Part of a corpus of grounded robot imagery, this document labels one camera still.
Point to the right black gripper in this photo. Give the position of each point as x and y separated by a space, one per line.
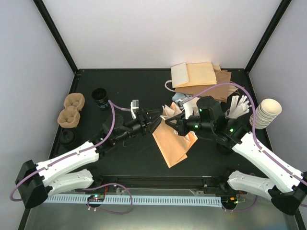
180 126

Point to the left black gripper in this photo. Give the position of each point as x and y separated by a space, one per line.
144 119

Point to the orange paper bag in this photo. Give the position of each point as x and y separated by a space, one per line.
196 74
173 147

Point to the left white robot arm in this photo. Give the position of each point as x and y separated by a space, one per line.
36 182

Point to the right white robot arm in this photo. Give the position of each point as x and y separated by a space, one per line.
284 186

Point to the white paper cup stack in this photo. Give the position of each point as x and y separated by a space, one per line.
189 107

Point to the right black lid stack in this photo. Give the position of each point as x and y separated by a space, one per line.
225 148

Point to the black lid stack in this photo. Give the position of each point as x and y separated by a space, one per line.
225 148
67 137

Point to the black printed paper cup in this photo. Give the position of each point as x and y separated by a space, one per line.
100 96

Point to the brown kraft paper bag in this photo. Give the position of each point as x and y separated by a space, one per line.
219 93

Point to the brown pulp cup carrier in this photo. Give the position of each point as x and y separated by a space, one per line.
70 116

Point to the tilted paper cup stack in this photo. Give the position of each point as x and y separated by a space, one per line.
265 113

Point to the left black lid stack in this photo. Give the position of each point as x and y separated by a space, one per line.
67 137

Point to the small circuit board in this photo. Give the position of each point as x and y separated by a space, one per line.
96 198

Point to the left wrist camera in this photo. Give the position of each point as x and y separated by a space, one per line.
134 108

